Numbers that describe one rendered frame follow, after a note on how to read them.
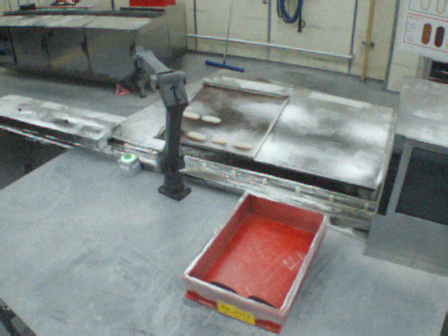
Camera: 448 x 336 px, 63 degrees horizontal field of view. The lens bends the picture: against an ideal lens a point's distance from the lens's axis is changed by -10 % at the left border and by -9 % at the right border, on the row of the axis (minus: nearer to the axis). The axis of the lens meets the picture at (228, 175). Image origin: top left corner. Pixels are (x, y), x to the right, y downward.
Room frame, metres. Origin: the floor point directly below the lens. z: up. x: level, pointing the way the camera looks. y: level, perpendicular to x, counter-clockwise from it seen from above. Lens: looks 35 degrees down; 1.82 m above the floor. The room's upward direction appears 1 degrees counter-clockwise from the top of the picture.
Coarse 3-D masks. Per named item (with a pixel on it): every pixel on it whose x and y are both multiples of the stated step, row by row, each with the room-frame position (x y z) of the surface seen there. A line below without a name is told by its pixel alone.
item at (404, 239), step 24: (408, 96) 1.19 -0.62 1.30; (432, 96) 1.20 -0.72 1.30; (408, 120) 1.01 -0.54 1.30; (432, 120) 1.02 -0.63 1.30; (408, 144) 0.91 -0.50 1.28; (432, 144) 0.88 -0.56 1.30; (384, 168) 1.19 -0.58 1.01; (384, 192) 1.12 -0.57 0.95; (384, 216) 0.92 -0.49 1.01; (408, 216) 0.89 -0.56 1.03; (384, 240) 0.91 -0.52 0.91; (408, 240) 0.88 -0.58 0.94; (432, 240) 0.85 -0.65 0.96; (408, 264) 0.86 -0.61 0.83; (432, 264) 0.83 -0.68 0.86
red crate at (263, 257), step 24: (240, 240) 1.02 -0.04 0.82; (264, 240) 1.02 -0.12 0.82; (288, 240) 1.02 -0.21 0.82; (312, 240) 1.01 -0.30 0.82; (216, 264) 0.91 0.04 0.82; (240, 264) 0.91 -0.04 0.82; (264, 264) 0.90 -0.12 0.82; (288, 264) 0.90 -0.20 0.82; (240, 288) 0.80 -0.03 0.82; (264, 288) 0.80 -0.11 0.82; (288, 288) 0.80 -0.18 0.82
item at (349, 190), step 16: (256, 80) 2.54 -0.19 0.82; (272, 80) 2.54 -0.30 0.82; (144, 112) 2.07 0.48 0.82; (160, 112) 2.06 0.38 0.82; (128, 128) 1.88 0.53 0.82; (144, 128) 1.87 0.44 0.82; (144, 144) 1.70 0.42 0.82; (160, 144) 1.70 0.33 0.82; (224, 160) 1.55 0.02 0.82; (240, 160) 1.55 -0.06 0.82; (384, 160) 1.54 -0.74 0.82; (240, 176) 1.42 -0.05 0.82; (288, 176) 1.42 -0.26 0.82; (304, 176) 1.41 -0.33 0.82; (304, 192) 1.30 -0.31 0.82; (352, 192) 1.29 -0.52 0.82; (368, 192) 1.29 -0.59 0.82; (336, 224) 1.10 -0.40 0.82
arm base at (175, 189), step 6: (180, 174) 1.32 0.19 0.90; (168, 180) 1.29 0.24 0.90; (174, 180) 1.28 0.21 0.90; (180, 180) 1.30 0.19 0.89; (162, 186) 1.33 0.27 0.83; (168, 186) 1.29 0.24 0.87; (174, 186) 1.28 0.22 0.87; (180, 186) 1.29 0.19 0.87; (186, 186) 1.33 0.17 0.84; (162, 192) 1.30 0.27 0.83; (168, 192) 1.28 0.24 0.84; (174, 192) 1.28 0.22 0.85; (180, 192) 1.29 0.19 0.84; (186, 192) 1.29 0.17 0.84; (174, 198) 1.26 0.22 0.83; (180, 198) 1.26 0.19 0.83
